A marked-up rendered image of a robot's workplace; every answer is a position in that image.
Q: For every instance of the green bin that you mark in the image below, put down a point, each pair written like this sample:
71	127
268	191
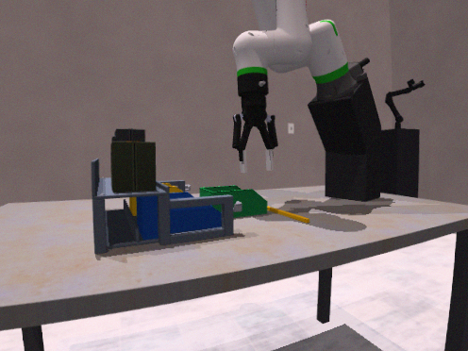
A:
252	202

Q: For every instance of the yellow bar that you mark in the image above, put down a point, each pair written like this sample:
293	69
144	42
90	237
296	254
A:
296	217

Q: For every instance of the blue open bin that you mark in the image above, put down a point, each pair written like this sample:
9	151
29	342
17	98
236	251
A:
181	220

